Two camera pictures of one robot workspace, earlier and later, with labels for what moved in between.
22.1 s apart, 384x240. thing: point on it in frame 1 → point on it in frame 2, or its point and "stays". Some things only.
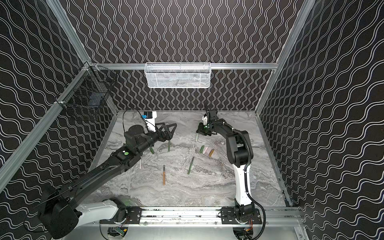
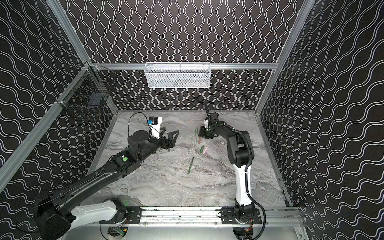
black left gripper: [159, 132] → [163, 140]
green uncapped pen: [190, 165] stays
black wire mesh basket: [89, 89] stays
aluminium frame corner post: [71, 30] stays
